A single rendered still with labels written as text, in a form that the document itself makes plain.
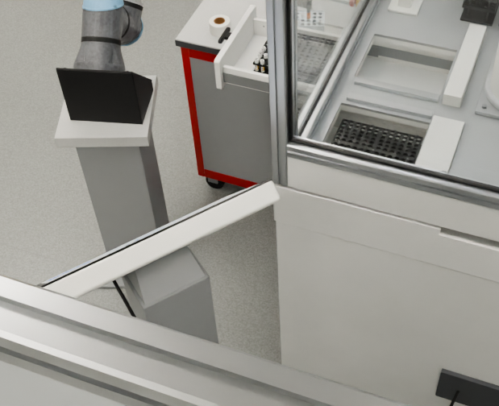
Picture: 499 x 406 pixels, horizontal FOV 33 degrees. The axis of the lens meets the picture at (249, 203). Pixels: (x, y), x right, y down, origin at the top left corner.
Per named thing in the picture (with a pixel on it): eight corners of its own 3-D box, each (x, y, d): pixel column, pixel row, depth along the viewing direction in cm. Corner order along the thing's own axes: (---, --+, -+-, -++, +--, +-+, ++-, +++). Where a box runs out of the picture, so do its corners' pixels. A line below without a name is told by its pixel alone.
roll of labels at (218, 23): (234, 27, 277) (234, 17, 274) (224, 39, 274) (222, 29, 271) (216, 22, 280) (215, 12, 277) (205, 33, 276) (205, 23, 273)
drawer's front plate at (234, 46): (216, 89, 249) (213, 60, 240) (252, 32, 266) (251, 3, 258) (222, 90, 248) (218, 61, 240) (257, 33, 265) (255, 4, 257)
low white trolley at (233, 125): (197, 192, 332) (174, 39, 275) (254, 93, 369) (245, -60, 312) (335, 229, 316) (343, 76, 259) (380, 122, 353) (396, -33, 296)
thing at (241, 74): (223, 83, 248) (222, 67, 243) (255, 32, 263) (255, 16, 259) (352, 113, 237) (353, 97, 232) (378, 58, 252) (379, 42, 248)
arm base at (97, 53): (68, 68, 237) (70, 33, 237) (77, 73, 252) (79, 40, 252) (122, 72, 238) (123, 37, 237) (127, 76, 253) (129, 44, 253)
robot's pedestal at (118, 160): (97, 288, 303) (49, 140, 246) (109, 225, 323) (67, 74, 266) (179, 288, 302) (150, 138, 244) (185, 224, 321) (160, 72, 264)
